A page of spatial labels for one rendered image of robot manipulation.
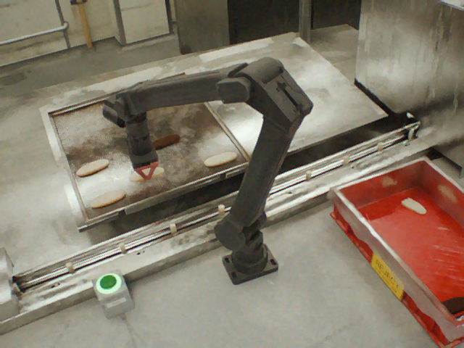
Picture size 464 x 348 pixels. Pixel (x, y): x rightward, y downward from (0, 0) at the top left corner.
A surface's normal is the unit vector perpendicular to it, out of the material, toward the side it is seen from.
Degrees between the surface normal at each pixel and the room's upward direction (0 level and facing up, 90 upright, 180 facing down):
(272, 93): 41
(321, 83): 10
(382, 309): 0
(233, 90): 90
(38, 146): 0
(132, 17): 90
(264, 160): 91
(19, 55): 90
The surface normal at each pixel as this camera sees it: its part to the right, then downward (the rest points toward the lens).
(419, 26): -0.89, 0.33
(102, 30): 0.46, 0.54
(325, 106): 0.03, -0.68
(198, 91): -0.59, 0.57
